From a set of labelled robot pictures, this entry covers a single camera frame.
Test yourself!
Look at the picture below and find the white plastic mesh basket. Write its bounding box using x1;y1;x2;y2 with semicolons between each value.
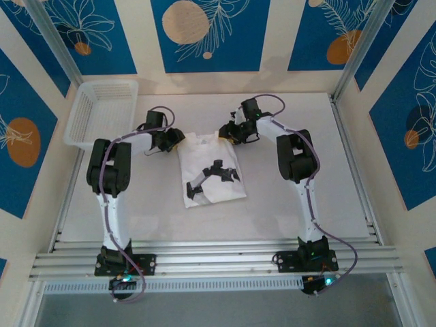
63;79;140;151

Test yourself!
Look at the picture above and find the aluminium rail frame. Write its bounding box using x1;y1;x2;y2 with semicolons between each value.
29;240;405;282

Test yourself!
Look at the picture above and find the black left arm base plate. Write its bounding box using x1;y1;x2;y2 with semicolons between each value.
94;253;157;277

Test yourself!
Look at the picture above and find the black left controller board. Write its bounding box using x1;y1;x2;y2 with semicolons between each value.
108;274;139;300

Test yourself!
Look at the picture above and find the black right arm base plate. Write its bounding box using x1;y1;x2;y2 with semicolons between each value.
274;250;338;273

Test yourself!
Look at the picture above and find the aluminium corner post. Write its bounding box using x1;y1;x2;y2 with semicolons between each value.
332;0;391;103
25;0;85;88

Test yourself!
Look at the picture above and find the black right controller board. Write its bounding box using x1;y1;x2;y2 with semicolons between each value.
301;274;338;296

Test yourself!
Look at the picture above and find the white t-shirt with robot print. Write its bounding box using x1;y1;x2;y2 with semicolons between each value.
176;131;247;209

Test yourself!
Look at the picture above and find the grey slotted cable duct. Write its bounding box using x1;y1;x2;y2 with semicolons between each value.
42;275;306;296

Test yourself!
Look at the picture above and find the black controller board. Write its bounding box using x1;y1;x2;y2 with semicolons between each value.
301;274;338;296
108;274;139;300

